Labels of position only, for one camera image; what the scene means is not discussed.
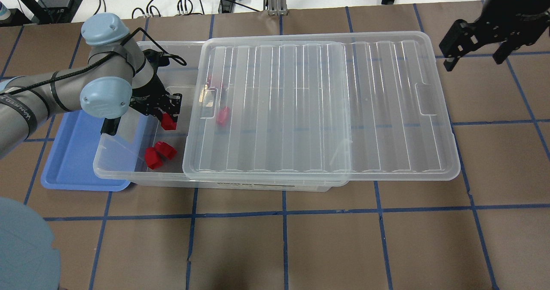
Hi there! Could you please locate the red block in box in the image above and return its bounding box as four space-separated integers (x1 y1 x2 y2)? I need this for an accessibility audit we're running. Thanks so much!
153 141 177 159
216 106 231 128
144 147 163 169

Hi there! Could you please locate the clear plastic box lid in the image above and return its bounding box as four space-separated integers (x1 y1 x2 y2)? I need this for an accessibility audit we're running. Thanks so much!
181 31 460 188

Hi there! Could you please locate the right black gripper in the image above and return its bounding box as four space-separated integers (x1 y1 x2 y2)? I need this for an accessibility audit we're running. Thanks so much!
439 0 549 71

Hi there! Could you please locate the black monitor stand base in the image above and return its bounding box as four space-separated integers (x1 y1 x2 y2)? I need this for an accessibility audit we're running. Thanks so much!
19 0 83 24

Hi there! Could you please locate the red block from tray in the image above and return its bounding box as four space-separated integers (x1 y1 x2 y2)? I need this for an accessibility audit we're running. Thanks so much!
160 113 177 130

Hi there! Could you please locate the blue plastic tray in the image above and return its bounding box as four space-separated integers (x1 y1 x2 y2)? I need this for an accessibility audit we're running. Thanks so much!
41 110 130 192

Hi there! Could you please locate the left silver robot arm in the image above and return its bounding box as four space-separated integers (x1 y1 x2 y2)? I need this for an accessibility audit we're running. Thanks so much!
0 12 187 157

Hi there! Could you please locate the clear plastic storage box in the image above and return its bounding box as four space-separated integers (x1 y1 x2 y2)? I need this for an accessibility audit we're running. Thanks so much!
93 40 351 192

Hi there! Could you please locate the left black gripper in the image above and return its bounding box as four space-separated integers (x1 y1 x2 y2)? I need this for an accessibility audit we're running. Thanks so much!
101 49 183 137

